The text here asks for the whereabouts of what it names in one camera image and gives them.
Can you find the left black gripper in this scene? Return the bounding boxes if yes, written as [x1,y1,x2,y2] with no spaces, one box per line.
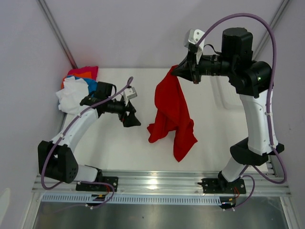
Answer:
[105,96,141,127]

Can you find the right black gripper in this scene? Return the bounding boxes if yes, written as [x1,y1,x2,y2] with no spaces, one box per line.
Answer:
[171,48,237,84]

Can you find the red t shirt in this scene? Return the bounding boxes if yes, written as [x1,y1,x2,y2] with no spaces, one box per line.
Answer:
[147,65,197,162]

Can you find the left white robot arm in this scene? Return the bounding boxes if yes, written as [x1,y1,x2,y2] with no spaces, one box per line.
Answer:
[38,77,141,191]

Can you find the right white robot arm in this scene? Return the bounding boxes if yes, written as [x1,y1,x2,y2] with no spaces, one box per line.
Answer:
[173,28,284,193]

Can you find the white plastic basket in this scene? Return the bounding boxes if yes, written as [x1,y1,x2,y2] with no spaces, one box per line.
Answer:
[214,76,243,110]

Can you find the blue t shirt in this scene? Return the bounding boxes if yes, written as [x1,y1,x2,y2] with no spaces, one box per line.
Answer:
[65,75,97,93]

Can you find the pink t shirt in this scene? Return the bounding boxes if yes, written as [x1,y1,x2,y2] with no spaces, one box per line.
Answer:
[67,66,99,80]

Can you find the orange t shirt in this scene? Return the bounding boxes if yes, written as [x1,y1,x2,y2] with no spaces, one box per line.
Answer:
[61,72,92,89]

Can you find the white t shirt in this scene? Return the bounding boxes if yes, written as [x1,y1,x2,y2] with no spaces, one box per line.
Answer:
[55,76,89,115]

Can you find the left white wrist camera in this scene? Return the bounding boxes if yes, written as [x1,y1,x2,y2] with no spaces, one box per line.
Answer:
[123,86,137,105]

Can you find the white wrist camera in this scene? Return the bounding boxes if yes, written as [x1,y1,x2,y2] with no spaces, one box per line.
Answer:
[123,86,137,105]
[184,29,205,55]

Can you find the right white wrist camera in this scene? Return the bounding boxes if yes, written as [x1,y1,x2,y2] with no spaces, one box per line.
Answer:
[184,29,205,55]

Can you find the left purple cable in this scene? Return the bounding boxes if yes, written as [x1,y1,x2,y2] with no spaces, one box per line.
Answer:
[41,76,134,212]

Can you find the purple cable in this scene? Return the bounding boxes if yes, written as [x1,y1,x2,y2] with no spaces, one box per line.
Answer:
[195,13,288,212]
[41,76,134,212]

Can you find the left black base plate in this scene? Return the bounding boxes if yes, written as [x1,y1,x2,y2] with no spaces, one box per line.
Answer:
[76,177,119,192]

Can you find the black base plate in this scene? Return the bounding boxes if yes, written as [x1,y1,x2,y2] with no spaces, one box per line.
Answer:
[76,177,119,192]
[197,178,246,194]

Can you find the white slotted cable duct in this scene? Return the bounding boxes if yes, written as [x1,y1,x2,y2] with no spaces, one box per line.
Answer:
[41,193,222,206]

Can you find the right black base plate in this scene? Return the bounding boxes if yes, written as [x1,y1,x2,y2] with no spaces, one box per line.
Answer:
[197,178,246,194]

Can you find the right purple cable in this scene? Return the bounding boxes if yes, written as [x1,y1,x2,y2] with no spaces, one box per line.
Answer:
[195,13,288,212]

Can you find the aluminium mounting rail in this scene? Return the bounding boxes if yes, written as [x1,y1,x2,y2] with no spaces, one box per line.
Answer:
[32,169,292,197]

